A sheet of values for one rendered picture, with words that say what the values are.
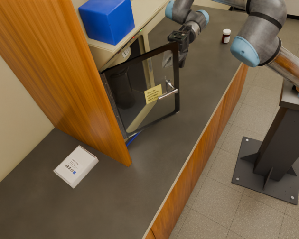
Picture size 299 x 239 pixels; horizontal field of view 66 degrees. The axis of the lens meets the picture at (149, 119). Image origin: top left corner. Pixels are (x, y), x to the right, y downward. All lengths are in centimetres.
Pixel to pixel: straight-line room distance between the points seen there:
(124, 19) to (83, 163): 66
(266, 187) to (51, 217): 159
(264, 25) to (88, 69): 57
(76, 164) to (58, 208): 19
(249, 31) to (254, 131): 159
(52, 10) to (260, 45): 63
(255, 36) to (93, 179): 84
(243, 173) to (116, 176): 130
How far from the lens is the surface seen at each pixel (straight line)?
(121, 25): 67
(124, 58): 92
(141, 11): 80
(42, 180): 118
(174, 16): 113
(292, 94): 139
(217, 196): 200
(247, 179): 209
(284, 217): 207
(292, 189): 216
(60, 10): 55
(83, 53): 60
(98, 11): 64
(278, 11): 90
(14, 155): 130
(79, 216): 104
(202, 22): 110
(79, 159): 110
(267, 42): 89
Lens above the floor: 187
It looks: 52 degrees down
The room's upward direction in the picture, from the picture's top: 11 degrees counter-clockwise
